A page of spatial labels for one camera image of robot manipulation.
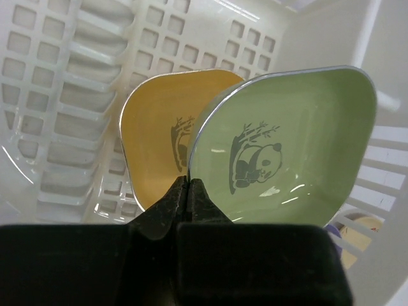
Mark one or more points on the beige round floral plate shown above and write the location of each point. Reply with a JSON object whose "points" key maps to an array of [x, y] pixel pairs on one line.
{"points": [[357, 231]]}

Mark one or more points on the purple square panda plate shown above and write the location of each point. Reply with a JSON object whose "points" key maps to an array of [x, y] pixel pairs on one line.
{"points": [[334, 232]]}

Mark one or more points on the green square panda plate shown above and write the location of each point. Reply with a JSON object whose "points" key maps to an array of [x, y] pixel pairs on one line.
{"points": [[284, 147]]}

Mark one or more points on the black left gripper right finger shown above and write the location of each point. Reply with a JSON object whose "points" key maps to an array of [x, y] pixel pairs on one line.
{"points": [[219, 262]]}

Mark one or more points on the white plastic dish bin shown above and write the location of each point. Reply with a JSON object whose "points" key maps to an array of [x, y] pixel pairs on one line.
{"points": [[67, 67]]}

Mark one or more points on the yellow square panda plate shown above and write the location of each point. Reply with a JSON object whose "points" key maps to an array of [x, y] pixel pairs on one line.
{"points": [[155, 126]]}

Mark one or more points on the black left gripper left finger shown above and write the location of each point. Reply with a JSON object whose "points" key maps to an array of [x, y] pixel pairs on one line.
{"points": [[93, 264]]}

